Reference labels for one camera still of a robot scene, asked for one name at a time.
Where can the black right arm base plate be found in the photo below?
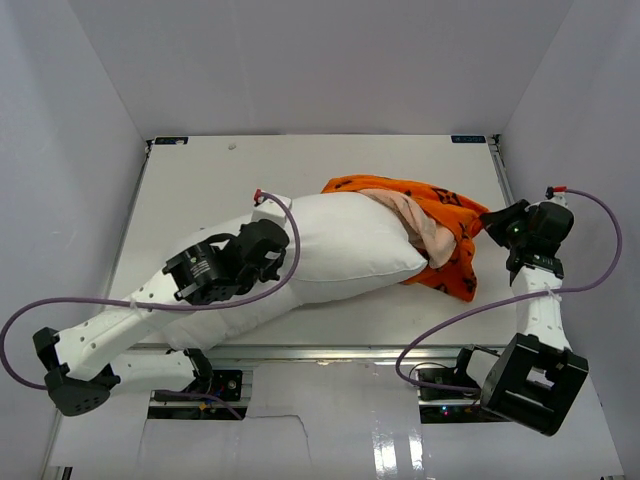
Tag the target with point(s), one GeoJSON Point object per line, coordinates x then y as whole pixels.
{"type": "Point", "coordinates": [445, 387]}

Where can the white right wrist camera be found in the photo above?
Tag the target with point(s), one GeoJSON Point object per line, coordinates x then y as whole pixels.
{"type": "Point", "coordinates": [557, 195]}

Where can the white pillow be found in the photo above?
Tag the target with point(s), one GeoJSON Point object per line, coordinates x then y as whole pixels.
{"type": "Point", "coordinates": [352, 248]}

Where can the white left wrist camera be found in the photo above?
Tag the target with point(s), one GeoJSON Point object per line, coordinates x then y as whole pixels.
{"type": "Point", "coordinates": [267, 209]}

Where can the orange patterned pillowcase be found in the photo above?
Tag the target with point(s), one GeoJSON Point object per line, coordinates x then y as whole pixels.
{"type": "Point", "coordinates": [441, 225]}

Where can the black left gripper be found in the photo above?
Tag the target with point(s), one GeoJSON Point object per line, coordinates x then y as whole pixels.
{"type": "Point", "coordinates": [271, 271]}

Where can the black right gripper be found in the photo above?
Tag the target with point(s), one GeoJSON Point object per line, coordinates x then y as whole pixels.
{"type": "Point", "coordinates": [494, 223]}

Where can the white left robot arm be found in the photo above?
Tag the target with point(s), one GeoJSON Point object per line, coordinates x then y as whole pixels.
{"type": "Point", "coordinates": [91, 362]}

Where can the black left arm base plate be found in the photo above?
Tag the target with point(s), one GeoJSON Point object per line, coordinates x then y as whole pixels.
{"type": "Point", "coordinates": [225, 385]}

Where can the aluminium table frame rail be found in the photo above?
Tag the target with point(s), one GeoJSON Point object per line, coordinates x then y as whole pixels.
{"type": "Point", "coordinates": [324, 400]}

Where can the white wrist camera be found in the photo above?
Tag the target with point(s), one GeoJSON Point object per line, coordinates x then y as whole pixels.
{"type": "Point", "coordinates": [267, 209]}
{"type": "Point", "coordinates": [557, 195]}

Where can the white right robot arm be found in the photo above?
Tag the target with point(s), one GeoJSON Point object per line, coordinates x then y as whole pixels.
{"type": "Point", "coordinates": [536, 378]}

